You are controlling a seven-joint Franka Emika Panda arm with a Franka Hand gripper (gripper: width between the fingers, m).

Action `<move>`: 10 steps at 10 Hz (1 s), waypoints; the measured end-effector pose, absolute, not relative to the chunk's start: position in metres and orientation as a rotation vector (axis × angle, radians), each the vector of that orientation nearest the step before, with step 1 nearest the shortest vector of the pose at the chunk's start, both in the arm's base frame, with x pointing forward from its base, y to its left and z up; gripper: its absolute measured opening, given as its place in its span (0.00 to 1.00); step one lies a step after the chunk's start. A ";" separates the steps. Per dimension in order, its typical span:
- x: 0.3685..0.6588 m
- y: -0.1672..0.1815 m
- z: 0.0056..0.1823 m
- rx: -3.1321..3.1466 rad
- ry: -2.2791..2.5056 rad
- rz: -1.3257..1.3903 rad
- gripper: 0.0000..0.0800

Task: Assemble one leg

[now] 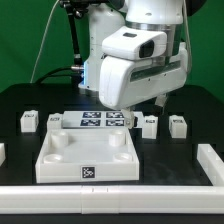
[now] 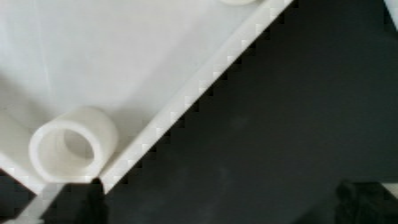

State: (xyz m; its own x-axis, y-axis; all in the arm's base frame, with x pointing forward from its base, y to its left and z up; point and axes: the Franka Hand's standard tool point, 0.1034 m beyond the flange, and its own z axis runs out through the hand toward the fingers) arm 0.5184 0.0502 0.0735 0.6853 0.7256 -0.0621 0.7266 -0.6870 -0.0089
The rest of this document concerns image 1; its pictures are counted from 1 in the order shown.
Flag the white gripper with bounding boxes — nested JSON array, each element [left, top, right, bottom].
[[99, 49, 188, 129]]

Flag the black cables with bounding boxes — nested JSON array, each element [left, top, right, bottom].
[[35, 64, 86, 84]]

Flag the white right fence bar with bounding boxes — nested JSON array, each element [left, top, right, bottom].
[[197, 144, 224, 187]]

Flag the white front fence bar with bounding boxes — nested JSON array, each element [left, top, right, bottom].
[[0, 186, 224, 214]]

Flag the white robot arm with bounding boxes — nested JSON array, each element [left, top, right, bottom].
[[79, 0, 191, 128]]

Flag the white square table top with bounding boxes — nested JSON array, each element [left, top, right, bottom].
[[35, 127, 139, 183]]

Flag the white left fence piece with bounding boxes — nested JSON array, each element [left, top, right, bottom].
[[0, 143, 6, 166]]

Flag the white fence bar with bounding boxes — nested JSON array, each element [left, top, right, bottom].
[[197, 144, 224, 187], [0, 186, 224, 214]]

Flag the white cable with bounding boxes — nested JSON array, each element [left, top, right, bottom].
[[30, 0, 60, 84]]

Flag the black camera stand pole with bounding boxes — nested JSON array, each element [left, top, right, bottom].
[[59, 0, 88, 65]]

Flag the white plate with tags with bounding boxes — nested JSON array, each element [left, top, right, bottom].
[[60, 110, 144, 130]]

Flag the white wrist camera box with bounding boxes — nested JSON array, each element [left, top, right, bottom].
[[102, 26, 167, 61]]

